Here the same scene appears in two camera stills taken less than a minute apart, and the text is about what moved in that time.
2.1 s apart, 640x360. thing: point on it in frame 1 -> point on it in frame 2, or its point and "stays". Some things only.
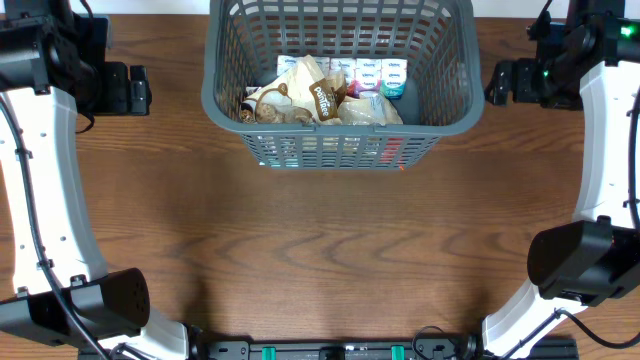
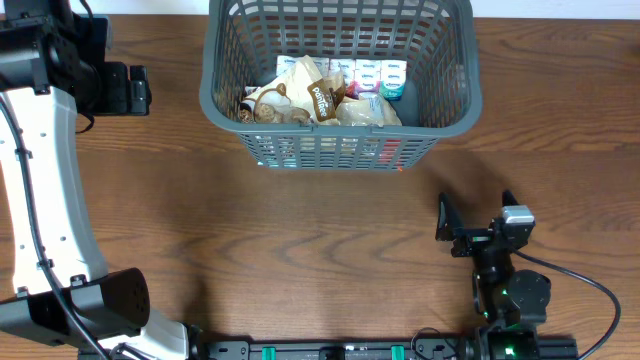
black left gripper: x=116 y=101 stays
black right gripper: x=522 y=70 -> x=471 y=239
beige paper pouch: x=370 y=108 stays
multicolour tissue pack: x=387 y=76 stays
